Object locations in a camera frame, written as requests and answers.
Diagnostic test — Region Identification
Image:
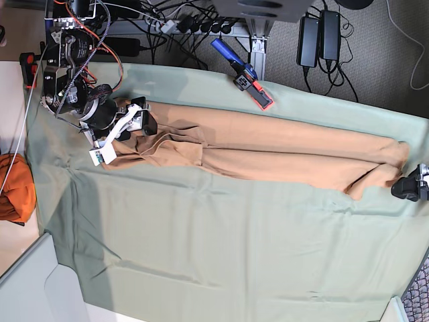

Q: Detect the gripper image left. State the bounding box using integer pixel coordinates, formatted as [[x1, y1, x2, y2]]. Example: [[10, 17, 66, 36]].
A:
[[79, 97, 158, 141]]

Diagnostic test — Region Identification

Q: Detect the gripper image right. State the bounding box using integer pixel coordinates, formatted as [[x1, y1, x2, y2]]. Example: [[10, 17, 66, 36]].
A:
[[391, 164, 429, 202]]

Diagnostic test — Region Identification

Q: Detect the tan orange T-shirt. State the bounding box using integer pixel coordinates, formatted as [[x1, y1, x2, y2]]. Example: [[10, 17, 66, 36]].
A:
[[107, 102, 410, 200]]

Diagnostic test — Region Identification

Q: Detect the black power brick left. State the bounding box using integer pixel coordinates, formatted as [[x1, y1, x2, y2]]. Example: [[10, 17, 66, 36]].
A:
[[105, 37, 140, 57]]

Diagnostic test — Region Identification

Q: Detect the patterned grey mat corner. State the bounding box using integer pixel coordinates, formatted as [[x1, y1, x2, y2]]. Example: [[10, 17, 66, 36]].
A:
[[402, 258, 429, 322]]

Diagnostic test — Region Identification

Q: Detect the light green table cloth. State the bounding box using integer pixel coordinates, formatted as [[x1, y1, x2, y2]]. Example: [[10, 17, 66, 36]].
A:
[[23, 62, 429, 322]]

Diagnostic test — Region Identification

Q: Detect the grey power strip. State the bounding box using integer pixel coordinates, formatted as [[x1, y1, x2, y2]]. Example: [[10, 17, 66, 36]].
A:
[[148, 16, 249, 37]]

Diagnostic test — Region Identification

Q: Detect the folded dark orange cloth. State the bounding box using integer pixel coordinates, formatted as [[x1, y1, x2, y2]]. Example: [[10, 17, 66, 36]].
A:
[[1, 154, 37, 223]]

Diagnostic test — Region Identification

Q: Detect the black power adapter right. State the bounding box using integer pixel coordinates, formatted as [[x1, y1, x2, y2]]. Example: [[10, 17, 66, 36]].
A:
[[296, 17, 319, 68]]

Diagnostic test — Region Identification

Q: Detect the black power adapter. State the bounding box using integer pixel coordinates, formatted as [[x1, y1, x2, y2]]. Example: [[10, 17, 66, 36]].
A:
[[296, 17, 319, 68], [319, 10, 341, 61]]

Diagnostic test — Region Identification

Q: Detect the white plastic bin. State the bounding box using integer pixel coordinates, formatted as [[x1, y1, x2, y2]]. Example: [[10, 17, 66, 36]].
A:
[[1, 233, 89, 321]]

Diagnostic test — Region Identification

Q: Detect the white cable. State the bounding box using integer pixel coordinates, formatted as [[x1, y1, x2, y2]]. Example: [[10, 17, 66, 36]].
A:
[[0, 46, 48, 197]]

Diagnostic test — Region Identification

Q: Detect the blue handled clamp centre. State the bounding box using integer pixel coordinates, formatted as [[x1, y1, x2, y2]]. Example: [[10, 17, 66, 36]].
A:
[[211, 38, 273, 111]]

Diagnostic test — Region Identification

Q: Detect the blue handled clamp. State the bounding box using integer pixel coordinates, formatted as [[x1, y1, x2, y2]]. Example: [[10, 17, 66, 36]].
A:
[[19, 41, 46, 89], [211, 38, 273, 111]]

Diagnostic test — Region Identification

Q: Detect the blue handled clamp left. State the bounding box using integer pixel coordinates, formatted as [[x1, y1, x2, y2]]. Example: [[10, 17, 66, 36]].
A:
[[19, 41, 46, 89]]

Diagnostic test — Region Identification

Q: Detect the aluminium frame post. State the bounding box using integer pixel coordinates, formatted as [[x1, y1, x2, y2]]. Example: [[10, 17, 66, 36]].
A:
[[245, 18, 273, 81]]

